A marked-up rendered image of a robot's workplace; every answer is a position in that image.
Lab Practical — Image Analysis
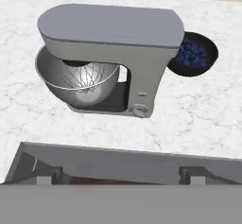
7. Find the grey stand mixer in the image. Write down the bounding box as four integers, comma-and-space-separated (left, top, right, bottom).
36, 3, 186, 119

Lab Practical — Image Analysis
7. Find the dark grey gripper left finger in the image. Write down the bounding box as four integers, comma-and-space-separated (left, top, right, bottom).
4, 151, 64, 185

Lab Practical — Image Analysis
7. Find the heap of blueberries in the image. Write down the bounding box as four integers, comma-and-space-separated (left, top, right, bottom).
175, 37, 209, 69

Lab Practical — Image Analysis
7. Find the silver mixing bowl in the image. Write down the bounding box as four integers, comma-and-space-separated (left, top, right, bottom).
34, 44, 121, 109

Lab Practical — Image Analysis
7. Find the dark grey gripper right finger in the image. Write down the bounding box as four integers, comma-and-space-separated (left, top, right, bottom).
178, 165, 242, 185

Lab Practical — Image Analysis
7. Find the black bowl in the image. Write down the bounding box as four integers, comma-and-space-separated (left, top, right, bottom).
166, 30, 219, 78

